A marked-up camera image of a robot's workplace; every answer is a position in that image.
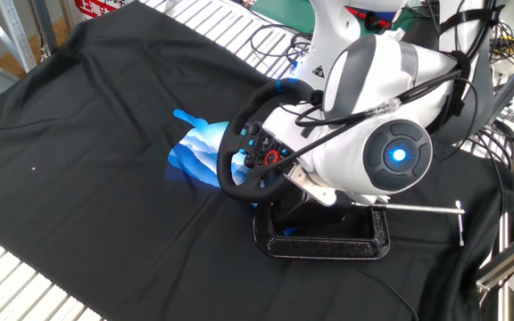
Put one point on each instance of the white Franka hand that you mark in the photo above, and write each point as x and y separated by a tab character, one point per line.
292	127

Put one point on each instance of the black steering wheel blue stripe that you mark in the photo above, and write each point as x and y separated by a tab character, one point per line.
234	134

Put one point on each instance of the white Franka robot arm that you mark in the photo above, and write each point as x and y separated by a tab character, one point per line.
373	80

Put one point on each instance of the black Logitech wheel base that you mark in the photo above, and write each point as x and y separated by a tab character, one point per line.
301	209

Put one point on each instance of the green mat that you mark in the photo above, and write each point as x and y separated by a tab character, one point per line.
284	13

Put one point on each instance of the silver clamp screw rod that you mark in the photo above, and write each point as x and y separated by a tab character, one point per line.
417	208

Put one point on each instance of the black cloth with blue print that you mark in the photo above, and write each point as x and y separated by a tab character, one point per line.
105	200

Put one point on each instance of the red and white sign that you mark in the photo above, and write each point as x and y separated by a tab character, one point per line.
92	6

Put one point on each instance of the silver wrist mount plate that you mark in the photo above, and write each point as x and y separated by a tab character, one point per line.
310	187

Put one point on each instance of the black C-clamp frame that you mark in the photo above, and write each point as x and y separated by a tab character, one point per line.
319	249

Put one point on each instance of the aluminium frame beam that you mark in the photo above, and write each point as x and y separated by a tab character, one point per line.
513	84

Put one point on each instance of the perforated steel post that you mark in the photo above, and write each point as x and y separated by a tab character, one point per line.
16	35

